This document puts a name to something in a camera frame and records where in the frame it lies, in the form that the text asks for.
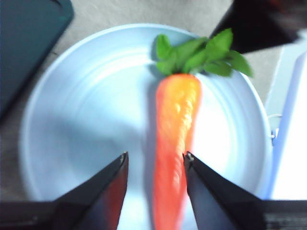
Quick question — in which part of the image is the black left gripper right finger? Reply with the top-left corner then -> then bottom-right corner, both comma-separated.
182,151 -> 307,230

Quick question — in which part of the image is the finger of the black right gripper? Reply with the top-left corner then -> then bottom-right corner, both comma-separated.
210,0 -> 300,55

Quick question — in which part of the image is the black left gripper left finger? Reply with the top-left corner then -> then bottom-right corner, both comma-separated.
0,151 -> 130,230

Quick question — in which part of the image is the orange carrot with green leaves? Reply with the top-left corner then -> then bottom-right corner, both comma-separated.
151,28 -> 254,230

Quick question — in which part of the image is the light blue round plate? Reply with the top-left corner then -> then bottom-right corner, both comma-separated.
20,23 -> 274,230

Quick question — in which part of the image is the white flat panel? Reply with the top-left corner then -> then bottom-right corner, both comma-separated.
263,44 -> 307,200

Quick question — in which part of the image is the dark green rectangular tray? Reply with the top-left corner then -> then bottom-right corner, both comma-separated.
0,0 -> 74,118

